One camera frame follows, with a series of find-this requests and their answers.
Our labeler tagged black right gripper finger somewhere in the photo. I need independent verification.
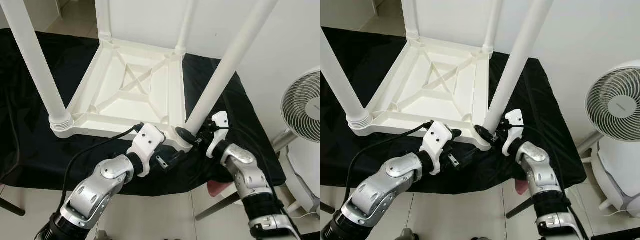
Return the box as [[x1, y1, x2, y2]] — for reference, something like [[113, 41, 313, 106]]
[[473, 125, 496, 145], [175, 126, 198, 146]]

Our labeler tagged white plastic table top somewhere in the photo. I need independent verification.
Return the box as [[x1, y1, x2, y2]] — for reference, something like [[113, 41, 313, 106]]
[[346, 34, 493, 151], [50, 36, 196, 151]]

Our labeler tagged black tablecloth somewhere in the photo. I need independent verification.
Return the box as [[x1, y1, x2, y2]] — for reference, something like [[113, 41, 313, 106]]
[[320, 26, 587, 196], [0, 28, 287, 197]]

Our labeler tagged white standing fan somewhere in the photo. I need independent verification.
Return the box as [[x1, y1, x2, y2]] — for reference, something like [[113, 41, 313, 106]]
[[575, 60, 640, 218], [272, 67, 321, 216]]

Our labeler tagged black low stand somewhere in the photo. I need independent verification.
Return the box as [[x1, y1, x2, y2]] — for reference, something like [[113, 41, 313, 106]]
[[587, 227, 640, 240]]

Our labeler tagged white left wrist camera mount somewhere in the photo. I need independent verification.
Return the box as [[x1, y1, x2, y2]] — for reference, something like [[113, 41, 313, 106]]
[[419, 120, 455, 176], [126, 124, 167, 178]]

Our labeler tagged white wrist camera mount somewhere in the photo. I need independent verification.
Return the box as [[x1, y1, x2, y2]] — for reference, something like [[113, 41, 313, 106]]
[[126, 124, 167, 178], [419, 120, 455, 176], [501, 109, 525, 156], [206, 111, 230, 158]]

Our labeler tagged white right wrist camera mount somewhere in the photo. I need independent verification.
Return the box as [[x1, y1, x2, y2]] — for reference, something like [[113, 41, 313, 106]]
[[206, 111, 230, 158], [501, 109, 525, 156]]

